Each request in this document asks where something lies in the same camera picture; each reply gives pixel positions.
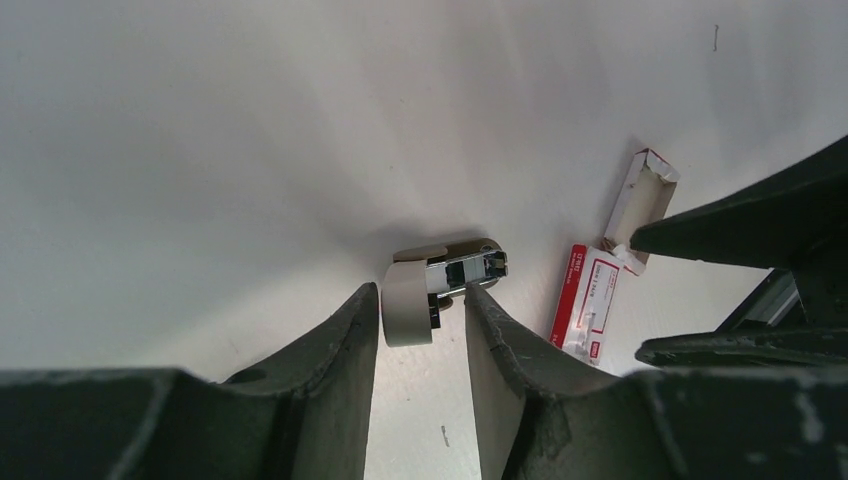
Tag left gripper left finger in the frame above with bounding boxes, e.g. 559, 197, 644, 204
1, 283, 379, 479

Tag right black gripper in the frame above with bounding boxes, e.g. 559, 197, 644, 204
630, 138, 847, 368

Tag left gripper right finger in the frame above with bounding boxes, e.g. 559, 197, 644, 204
465, 286, 847, 479

